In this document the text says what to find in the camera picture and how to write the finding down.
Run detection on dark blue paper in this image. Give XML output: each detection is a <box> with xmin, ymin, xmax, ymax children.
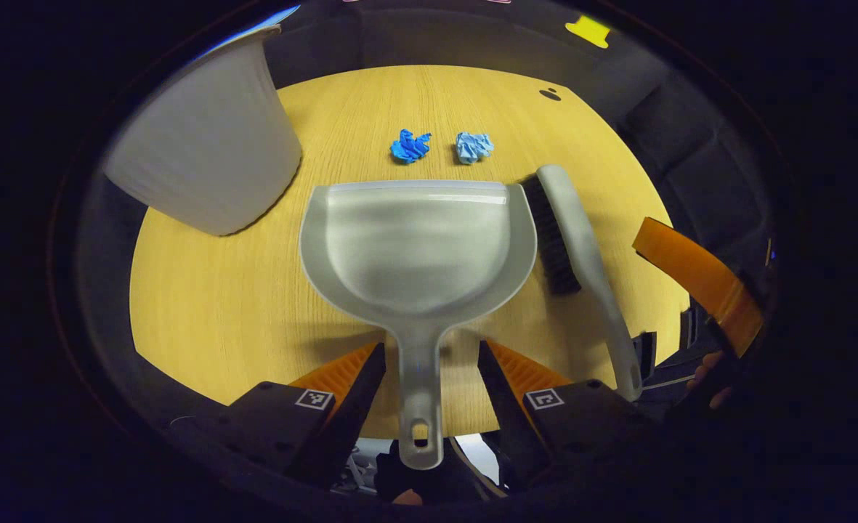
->
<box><xmin>389</xmin><ymin>129</ymin><xmax>432</xmax><ymax>165</ymax></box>

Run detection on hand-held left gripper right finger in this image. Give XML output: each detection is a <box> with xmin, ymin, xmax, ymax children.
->
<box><xmin>478</xmin><ymin>340</ymin><xmax>658</xmax><ymax>489</ymax></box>

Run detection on small white broom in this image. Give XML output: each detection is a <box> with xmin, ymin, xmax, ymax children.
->
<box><xmin>519</xmin><ymin>164</ymin><xmax>644</xmax><ymax>402</ymax></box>

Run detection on white garbage bin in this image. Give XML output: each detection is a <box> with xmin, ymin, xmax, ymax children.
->
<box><xmin>102</xmin><ymin>25</ymin><xmax>304</xmax><ymax>237</ymax></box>

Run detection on light blue paper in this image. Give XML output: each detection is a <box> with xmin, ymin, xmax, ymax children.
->
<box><xmin>455</xmin><ymin>131</ymin><xmax>495</xmax><ymax>165</ymax></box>

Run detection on grey plastic dustpan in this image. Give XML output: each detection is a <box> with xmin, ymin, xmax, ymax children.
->
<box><xmin>299</xmin><ymin>179</ymin><xmax>538</xmax><ymax>471</ymax></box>

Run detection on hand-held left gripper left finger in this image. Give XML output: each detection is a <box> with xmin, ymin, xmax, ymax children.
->
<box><xmin>174</xmin><ymin>341</ymin><xmax>387</xmax><ymax>489</ymax></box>

